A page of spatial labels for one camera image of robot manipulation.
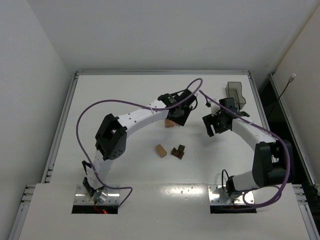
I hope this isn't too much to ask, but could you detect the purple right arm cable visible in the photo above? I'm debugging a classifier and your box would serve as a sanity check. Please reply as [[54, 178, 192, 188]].
[[198, 90, 292, 208]]

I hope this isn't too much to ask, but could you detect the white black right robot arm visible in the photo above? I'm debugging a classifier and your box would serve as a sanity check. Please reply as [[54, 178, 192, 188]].
[[202, 98, 296, 196]]

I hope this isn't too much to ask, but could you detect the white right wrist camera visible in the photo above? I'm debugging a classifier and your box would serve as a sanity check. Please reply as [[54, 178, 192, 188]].
[[210, 102, 220, 116]]

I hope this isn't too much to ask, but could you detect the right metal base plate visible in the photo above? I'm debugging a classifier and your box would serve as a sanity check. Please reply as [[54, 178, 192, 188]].
[[207, 184, 255, 207]]

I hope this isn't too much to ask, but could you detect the metal base plate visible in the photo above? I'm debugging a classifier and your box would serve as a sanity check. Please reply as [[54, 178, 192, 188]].
[[73, 185, 120, 206], [207, 184, 255, 207]]

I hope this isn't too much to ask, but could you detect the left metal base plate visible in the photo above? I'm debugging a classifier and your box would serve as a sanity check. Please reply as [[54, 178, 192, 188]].
[[73, 185, 120, 206]]

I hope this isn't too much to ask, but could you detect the black cable with white plug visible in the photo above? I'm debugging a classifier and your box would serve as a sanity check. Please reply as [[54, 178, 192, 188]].
[[269, 73, 297, 111]]

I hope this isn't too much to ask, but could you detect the smoky transparent plastic container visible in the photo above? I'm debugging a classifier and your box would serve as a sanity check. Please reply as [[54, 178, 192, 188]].
[[225, 81, 247, 110]]

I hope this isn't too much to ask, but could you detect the dark wood notched block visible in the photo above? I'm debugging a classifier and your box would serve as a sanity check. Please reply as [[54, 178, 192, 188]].
[[170, 144, 185, 160]]

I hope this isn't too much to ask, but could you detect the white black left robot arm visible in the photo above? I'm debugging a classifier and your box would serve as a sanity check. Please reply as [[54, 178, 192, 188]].
[[82, 89, 197, 200]]

